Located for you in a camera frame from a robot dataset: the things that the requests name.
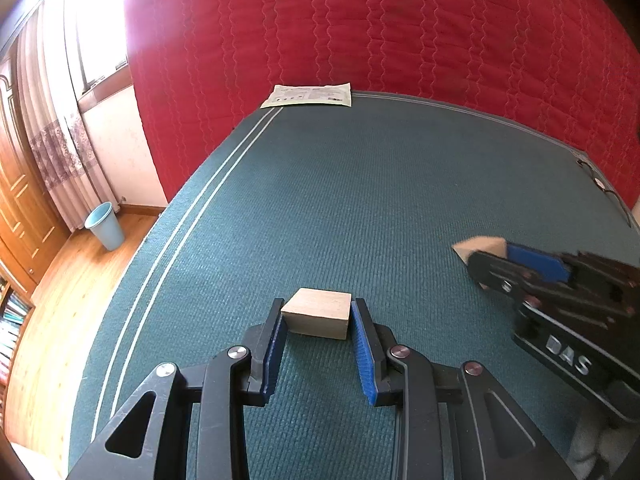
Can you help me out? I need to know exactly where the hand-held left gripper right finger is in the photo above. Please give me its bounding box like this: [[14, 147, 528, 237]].
[[350, 298, 571, 480]]

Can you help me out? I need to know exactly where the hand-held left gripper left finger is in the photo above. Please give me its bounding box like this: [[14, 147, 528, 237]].
[[67, 298, 290, 480]]

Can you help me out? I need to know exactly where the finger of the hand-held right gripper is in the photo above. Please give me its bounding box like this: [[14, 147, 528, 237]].
[[466, 250, 573, 312], [506, 242, 622, 287]]

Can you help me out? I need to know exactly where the tan wooden block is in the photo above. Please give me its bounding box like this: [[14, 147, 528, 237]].
[[451, 235, 510, 291]]

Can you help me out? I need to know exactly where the rectangular wooden block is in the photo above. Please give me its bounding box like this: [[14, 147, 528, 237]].
[[281, 287, 352, 341]]

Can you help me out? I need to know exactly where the person's right hand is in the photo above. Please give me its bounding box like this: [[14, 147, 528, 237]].
[[566, 394, 619, 477]]

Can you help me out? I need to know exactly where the light blue waste bin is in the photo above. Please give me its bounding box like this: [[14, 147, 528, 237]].
[[84, 202, 124, 251]]

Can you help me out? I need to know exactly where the printed paper sheet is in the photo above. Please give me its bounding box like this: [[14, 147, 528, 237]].
[[260, 81, 353, 109]]

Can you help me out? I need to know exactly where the red quilted blanket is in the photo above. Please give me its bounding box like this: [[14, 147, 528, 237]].
[[125, 0, 640, 221]]

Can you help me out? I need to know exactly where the bookshelf with books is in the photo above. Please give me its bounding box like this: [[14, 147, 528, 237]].
[[0, 265, 33, 411]]

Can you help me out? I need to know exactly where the wooden door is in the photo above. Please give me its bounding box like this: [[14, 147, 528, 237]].
[[0, 72, 68, 301]]

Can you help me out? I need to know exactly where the patterned curtain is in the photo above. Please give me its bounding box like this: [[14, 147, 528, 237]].
[[15, 0, 121, 233]]

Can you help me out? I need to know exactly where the window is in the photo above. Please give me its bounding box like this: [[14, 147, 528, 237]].
[[65, 0, 136, 96]]

